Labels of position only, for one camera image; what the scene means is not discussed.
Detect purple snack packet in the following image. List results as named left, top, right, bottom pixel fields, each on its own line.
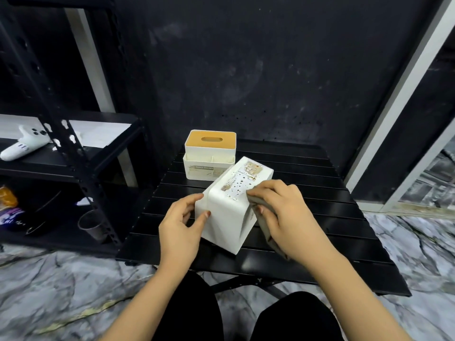
left=0, top=207, right=26, bottom=228

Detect grey metal cup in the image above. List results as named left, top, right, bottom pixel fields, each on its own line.
left=77, top=209, right=111, bottom=243

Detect white frame post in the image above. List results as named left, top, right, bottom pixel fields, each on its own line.
left=64, top=7, right=138, bottom=188

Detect black table leg frame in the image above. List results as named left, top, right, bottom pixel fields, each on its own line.
left=209, top=275, right=289, bottom=299

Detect person's black trousers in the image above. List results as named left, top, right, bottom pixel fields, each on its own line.
left=153, top=271, right=344, bottom=341

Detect white handheld controller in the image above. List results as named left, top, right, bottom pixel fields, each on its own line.
left=0, top=125, right=52, bottom=162

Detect person's left hand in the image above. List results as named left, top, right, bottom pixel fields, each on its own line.
left=158, top=193, right=212, bottom=278

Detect person's left forearm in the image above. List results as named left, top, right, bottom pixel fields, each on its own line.
left=99, top=262, right=189, bottom=341

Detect grey cleaning cloth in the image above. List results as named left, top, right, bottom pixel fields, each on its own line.
left=247, top=195, right=291, bottom=261

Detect person's right hand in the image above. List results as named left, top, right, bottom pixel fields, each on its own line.
left=246, top=179, right=347, bottom=272

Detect black metal shelf rack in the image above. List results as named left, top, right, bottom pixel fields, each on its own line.
left=0, top=0, right=148, bottom=256

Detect white door frame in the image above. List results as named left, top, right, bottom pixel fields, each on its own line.
left=345, top=0, right=455, bottom=219

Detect person's right forearm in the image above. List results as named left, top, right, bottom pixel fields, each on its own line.
left=314, top=257, right=413, bottom=341

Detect orange snack packet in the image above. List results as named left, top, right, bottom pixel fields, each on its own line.
left=0, top=186, right=18, bottom=208

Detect white board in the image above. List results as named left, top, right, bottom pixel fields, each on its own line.
left=0, top=114, right=132, bottom=149

